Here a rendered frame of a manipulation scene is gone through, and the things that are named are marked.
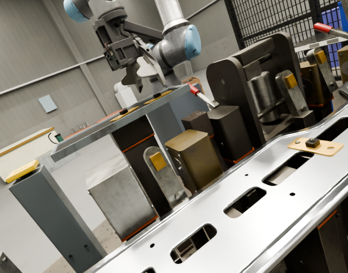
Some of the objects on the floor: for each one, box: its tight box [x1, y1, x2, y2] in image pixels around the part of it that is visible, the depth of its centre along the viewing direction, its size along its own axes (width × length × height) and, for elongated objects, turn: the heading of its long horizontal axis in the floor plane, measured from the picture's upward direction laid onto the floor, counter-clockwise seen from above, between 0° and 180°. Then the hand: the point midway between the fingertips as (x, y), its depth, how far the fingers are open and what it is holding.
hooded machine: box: [114, 82, 138, 109], centre depth 1073 cm, size 71×58×127 cm
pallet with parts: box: [63, 121, 93, 140], centre depth 915 cm, size 136×95×38 cm
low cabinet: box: [0, 127, 59, 184], centre depth 755 cm, size 189×234×88 cm
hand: (153, 89), depth 60 cm, fingers open, 14 cm apart
